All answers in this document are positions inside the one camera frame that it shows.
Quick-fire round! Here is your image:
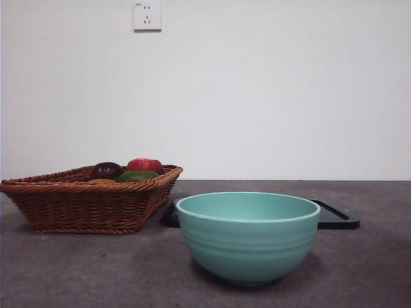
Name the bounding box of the dark purple fruit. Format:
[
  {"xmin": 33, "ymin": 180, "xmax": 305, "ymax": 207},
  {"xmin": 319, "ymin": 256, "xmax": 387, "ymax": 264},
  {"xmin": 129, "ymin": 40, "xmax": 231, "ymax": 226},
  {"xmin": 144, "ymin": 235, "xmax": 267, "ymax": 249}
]
[{"xmin": 91, "ymin": 161, "xmax": 125, "ymax": 179}]

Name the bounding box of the black rectangular tray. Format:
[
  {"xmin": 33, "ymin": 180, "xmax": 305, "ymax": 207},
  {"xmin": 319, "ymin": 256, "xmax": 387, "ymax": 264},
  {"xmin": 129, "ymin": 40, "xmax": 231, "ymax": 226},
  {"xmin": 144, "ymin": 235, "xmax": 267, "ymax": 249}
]
[{"xmin": 160, "ymin": 198, "xmax": 360, "ymax": 230}]

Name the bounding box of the teal ribbed bowl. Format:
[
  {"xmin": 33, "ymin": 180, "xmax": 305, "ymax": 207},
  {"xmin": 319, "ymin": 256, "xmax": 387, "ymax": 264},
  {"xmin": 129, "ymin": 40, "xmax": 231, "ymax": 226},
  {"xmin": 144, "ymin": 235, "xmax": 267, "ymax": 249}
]
[{"xmin": 175, "ymin": 191, "xmax": 322, "ymax": 287}]

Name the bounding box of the white wall socket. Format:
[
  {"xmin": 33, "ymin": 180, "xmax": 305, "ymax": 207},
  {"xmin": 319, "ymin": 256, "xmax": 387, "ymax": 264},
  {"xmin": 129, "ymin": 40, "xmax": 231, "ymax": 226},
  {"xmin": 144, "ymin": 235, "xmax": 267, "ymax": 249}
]
[{"xmin": 133, "ymin": 1, "xmax": 162, "ymax": 33}]

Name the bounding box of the red apple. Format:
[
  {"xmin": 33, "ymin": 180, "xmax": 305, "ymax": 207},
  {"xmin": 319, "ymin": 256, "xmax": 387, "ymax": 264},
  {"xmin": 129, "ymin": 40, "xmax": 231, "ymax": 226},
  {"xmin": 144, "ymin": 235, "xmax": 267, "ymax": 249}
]
[{"xmin": 126, "ymin": 157, "xmax": 164, "ymax": 176}]

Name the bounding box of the brown wicker basket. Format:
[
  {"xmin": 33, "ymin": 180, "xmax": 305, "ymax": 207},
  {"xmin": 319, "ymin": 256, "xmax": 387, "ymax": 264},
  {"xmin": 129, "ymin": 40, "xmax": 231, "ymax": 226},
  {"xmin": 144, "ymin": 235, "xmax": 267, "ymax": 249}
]
[{"xmin": 0, "ymin": 164, "xmax": 184, "ymax": 235}]

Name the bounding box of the green fruit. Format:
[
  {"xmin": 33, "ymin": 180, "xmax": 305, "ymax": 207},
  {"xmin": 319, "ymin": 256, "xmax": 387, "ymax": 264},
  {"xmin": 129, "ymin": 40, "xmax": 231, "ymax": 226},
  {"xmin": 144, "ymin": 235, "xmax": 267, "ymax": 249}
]
[{"xmin": 116, "ymin": 170, "xmax": 161, "ymax": 184}]

